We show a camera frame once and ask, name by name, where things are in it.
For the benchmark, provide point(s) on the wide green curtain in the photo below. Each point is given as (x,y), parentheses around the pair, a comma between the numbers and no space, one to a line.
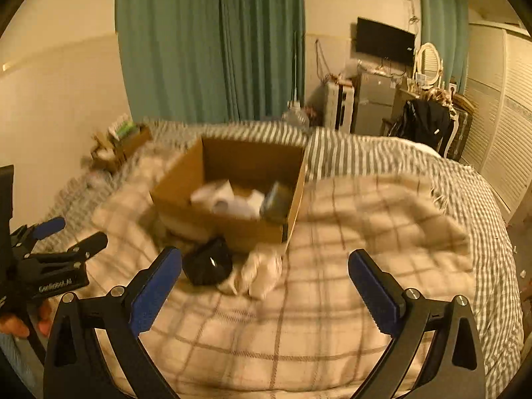
(199,41)

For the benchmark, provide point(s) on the grey refrigerator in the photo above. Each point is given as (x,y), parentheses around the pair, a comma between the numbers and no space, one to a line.
(374,104)

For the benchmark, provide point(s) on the person's left hand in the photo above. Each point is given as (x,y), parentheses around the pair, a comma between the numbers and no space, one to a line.
(14,326)

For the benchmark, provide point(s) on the small bedside cardboard box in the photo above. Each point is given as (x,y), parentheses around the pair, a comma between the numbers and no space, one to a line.
(133,139)

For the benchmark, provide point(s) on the black sock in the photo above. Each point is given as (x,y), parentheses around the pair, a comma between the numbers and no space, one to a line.
(205,266)

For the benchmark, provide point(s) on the white oval mirror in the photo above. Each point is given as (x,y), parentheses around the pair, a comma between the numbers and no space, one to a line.
(419,60)

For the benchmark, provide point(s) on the white louvered wardrobe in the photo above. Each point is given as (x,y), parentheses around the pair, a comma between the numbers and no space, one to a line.
(498,112)

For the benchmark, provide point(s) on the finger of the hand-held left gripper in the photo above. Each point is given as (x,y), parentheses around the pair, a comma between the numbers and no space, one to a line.
(89,244)
(49,227)

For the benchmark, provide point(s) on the grey green pouch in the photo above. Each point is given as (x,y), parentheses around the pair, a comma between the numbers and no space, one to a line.
(276,201)

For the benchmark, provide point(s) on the black jacket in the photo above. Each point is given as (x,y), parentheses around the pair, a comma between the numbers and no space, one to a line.
(426,120)

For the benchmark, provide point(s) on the white chair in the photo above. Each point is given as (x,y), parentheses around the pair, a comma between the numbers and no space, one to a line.
(451,133)

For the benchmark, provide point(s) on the white cloth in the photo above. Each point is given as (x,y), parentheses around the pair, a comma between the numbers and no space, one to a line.
(262,275)

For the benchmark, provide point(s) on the brown cardboard box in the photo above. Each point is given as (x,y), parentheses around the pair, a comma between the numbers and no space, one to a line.
(257,162)

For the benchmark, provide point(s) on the clear plastic bottle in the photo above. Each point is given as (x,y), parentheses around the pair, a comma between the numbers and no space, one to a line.
(296,117)

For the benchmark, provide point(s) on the narrow green curtain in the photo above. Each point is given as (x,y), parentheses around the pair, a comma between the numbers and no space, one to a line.
(442,20)

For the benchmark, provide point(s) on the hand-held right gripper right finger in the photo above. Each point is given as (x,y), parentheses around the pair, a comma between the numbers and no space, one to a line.
(374,289)

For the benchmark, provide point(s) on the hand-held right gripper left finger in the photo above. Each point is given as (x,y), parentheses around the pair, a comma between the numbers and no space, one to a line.
(154,289)

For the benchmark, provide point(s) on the white floor appliance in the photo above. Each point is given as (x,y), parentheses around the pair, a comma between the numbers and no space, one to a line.
(334,106)

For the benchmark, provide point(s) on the white clothes in box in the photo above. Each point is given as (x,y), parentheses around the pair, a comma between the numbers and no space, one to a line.
(232,203)

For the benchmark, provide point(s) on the beige plaid blanket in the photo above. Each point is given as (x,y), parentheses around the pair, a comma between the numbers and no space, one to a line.
(332,224)

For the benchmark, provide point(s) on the black wall television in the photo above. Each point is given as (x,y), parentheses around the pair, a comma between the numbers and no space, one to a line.
(384,41)

